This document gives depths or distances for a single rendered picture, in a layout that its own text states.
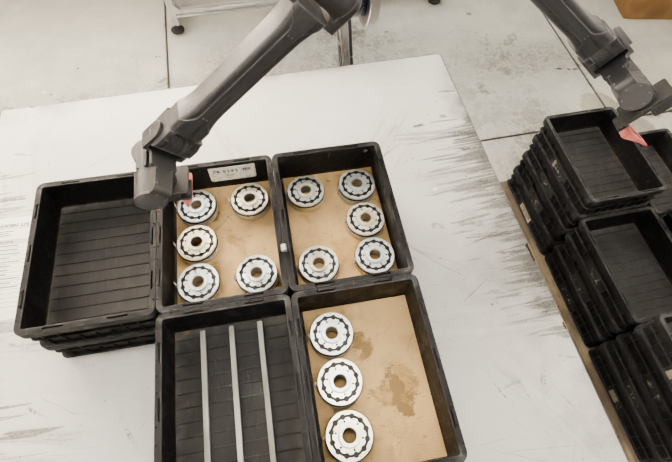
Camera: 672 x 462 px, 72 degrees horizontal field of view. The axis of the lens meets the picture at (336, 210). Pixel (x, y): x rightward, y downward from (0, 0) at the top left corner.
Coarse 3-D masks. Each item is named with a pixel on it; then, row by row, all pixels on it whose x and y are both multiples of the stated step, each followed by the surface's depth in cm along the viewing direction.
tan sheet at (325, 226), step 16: (320, 176) 135; (336, 176) 135; (304, 192) 132; (336, 192) 133; (288, 208) 130; (320, 208) 130; (336, 208) 130; (304, 224) 127; (320, 224) 127; (336, 224) 127; (384, 224) 128; (304, 240) 125; (320, 240) 125; (336, 240) 125; (352, 240) 125; (352, 256) 123; (352, 272) 120
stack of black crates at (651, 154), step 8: (664, 128) 208; (648, 136) 209; (656, 136) 211; (664, 136) 210; (640, 144) 214; (648, 144) 216; (656, 144) 215; (664, 144) 210; (648, 152) 215; (656, 152) 215; (664, 152) 211; (656, 160) 212; (664, 160) 212; (656, 168) 210; (664, 168) 210; (664, 176) 208; (664, 192) 204; (648, 200) 189; (656, 200) 201; (664, 200) 202; (656, 208) 199; (664, 208) 200
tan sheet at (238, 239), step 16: (224, 192) 132; (224, 208) 129; (224, 224) 126; (240, 224) 127; (256, 224) 127; (272, 224) 127; (224, 240) 124; (240, 240) 124; (256, 240) 124; (272, 240) 124; (224, 256) 122; (240, 256) 122; (272, 256) 122; (224, 272) 119; (224, 288) 117
